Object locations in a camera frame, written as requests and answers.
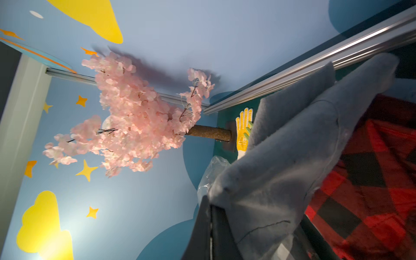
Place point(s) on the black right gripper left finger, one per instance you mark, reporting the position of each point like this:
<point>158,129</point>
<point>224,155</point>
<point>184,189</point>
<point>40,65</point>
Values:
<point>211,237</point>

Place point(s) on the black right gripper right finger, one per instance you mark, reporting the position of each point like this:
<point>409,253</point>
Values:
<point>309,244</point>

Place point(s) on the clear plastic vacuum bag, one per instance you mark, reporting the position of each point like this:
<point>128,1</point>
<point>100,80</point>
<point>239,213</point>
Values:
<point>216,166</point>

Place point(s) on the grey shirt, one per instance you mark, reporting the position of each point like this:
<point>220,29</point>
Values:
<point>297,138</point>

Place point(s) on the yellow hand-shaped clapper toy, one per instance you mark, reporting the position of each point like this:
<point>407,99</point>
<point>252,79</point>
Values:
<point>244,124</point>

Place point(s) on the pink blossom artificial tree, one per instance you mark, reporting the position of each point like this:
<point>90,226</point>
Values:
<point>140,123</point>

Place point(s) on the aluminium table frame rail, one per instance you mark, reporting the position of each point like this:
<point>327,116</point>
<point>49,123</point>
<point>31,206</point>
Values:
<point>395,32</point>

